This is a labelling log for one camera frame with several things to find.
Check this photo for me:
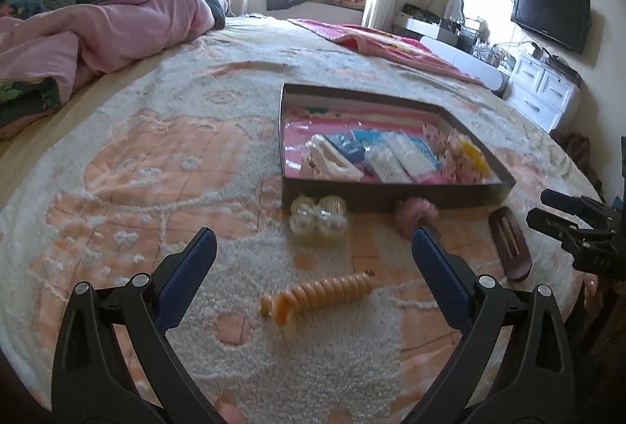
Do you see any light blue card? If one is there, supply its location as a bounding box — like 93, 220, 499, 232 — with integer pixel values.
351, 129, 389, 152

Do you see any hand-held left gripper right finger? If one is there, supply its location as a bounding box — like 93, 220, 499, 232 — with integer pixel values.
411, 228, 575, 424

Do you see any clear bead hair tie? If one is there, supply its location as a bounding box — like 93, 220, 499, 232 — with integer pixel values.
290, 194, 349, 250

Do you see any clear plastic bag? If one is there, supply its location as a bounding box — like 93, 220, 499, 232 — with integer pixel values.
364, 133, 438, 183

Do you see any person's right hand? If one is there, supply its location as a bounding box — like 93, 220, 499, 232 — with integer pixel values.
584, 277, 605, 315

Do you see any person's left hand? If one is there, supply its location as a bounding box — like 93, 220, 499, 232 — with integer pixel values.
214, 389, 248, 424

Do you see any dark brown cloth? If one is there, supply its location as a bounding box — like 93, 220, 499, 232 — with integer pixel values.
552, 128, 606, 201

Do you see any black wall television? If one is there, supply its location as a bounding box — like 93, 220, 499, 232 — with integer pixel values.
511, 0, 592, 55

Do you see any dark blue card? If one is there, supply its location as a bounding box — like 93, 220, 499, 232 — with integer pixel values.
327, 133, 367, 162

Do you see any yellow hair tie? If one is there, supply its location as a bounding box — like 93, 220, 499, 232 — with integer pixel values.
459, 137, 491, 183

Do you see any white drawer cabinet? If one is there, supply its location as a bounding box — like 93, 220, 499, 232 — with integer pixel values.
505, 49, 584, 130

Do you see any brown hair clip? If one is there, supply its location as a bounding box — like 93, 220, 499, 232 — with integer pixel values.
488, 207, 533, 281

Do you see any orange spiral hair tie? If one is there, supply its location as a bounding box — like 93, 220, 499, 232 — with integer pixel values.
260, 271, 376, 340

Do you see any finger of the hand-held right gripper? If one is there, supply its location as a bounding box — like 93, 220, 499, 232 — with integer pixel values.
526, 207, 588, 255
540, 189, 618, 232

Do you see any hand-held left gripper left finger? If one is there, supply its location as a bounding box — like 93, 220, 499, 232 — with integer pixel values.
51, 228, 218, 424

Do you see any pink quilt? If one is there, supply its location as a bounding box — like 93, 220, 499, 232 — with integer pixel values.
0, 0, 228, 141

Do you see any dark shallow tray box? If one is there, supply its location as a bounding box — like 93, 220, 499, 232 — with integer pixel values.
281, 83, 518, 212

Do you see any pink printed blanket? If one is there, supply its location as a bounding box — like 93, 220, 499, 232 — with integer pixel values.
288, 18, 488, 86

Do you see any pink fluffy scrunchie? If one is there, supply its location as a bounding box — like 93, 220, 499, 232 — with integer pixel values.
395, 198, 439, 240

